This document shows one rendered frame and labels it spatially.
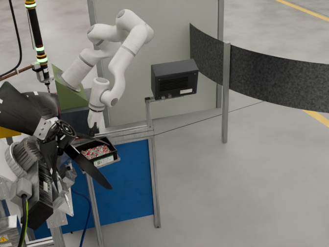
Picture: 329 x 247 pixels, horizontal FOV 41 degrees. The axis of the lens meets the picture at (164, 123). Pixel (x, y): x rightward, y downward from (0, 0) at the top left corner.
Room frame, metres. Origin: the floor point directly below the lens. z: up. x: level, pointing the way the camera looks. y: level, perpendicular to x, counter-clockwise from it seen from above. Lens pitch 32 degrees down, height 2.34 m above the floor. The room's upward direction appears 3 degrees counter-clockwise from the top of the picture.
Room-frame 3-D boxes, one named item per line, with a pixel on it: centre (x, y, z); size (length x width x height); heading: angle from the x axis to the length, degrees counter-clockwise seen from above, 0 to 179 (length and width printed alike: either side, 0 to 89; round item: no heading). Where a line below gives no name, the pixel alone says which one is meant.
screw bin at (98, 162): (2.07, 0.41, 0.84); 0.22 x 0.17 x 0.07; 117
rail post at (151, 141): (2.31, 0.09, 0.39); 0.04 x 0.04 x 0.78; 13
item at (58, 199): (1.49, 0.52, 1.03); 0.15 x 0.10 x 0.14; 103
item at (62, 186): (1.51, 0.46, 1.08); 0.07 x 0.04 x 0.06; 23
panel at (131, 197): (2.22, 0.51, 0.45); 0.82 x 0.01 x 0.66; 103
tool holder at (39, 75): (1.84, 0.54, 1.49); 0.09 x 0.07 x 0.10; 138
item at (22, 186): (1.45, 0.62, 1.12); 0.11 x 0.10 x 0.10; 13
